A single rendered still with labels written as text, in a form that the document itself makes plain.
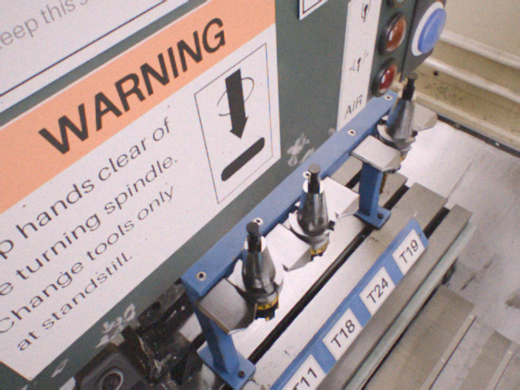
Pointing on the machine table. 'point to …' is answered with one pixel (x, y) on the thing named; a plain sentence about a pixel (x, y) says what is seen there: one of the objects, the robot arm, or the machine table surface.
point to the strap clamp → (187, 360)
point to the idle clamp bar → (175, 296)
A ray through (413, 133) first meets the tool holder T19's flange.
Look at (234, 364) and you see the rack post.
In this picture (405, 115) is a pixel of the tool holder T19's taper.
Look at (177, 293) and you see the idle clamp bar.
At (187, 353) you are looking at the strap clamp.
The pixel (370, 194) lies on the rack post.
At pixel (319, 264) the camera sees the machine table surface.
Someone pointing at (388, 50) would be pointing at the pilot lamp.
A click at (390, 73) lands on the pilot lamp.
